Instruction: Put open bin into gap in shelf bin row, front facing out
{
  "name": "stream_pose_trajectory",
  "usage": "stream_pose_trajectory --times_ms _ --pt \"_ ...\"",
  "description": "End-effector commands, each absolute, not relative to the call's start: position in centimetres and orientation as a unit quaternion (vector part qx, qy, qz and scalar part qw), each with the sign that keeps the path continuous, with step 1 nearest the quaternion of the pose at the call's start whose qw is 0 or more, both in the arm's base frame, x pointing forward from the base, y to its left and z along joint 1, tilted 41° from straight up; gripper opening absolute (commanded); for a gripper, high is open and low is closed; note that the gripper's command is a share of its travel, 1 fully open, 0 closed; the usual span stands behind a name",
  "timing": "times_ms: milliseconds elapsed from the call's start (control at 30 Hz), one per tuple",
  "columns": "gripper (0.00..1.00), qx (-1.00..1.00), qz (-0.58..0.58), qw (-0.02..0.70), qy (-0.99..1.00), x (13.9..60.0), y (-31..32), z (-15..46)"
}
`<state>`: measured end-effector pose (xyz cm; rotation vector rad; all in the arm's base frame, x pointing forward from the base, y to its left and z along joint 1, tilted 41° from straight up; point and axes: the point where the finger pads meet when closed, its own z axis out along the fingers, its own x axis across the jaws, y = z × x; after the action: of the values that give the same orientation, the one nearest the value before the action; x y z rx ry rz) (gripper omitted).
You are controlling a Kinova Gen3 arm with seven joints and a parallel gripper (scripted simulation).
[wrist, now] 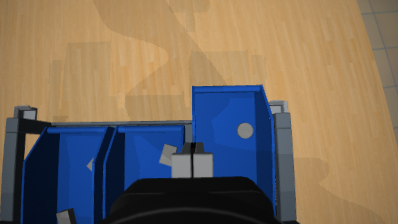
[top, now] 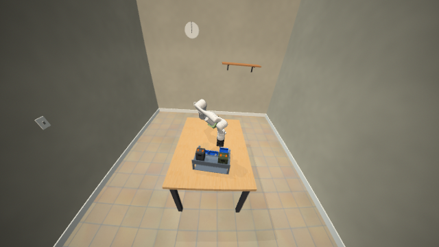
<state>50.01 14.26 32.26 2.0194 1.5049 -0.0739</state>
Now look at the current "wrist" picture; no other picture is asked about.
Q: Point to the grey metal disc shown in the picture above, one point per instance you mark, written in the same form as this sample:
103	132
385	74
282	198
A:
244	130

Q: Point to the dark grey metal shelf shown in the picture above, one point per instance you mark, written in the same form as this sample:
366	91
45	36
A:
25	121

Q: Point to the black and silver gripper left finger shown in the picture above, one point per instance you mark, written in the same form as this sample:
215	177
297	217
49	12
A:
182	163

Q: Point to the blue open-front bin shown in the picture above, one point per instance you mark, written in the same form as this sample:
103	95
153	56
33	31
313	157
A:
216	113
132	156
55	176

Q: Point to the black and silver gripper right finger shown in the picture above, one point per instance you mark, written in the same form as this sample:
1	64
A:
202	161

